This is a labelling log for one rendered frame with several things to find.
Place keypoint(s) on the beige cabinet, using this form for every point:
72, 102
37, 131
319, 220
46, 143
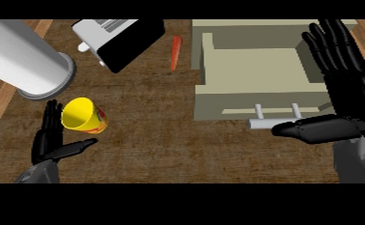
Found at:
266, 27

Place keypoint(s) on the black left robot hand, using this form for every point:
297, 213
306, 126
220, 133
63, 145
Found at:
46, 138

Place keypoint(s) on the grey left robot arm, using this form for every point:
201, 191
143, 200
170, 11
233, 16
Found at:
40, 173

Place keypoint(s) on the large grey cylinder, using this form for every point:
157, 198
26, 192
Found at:
31, 61

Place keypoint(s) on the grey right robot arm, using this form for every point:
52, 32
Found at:
350, 161

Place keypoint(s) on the white and black toaster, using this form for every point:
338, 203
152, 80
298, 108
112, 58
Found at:
118, 40

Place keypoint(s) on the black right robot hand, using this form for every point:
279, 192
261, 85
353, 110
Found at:
341, 80

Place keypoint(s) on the beige open drawer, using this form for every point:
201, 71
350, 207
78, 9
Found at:
256, 77

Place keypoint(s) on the yellow cup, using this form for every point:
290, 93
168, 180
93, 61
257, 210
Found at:
84, 116

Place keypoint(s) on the orange carrot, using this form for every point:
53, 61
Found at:
174, 52

